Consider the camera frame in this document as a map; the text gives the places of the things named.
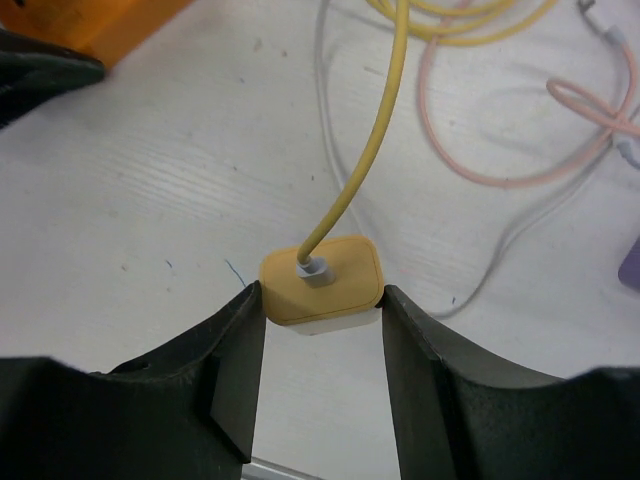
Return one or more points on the purple power strip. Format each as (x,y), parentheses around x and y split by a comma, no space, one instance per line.
(629,270)

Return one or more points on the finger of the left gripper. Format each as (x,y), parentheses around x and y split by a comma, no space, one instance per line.
(34,72)

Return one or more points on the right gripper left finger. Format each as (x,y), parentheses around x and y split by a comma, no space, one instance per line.
(184,410)

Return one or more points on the orange power strip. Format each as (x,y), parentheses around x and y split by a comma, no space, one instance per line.
(107,30)

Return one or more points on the yellow charger plug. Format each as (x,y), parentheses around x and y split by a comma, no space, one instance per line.
(338,289)

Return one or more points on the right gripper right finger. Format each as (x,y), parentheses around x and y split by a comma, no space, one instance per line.
(462,412)

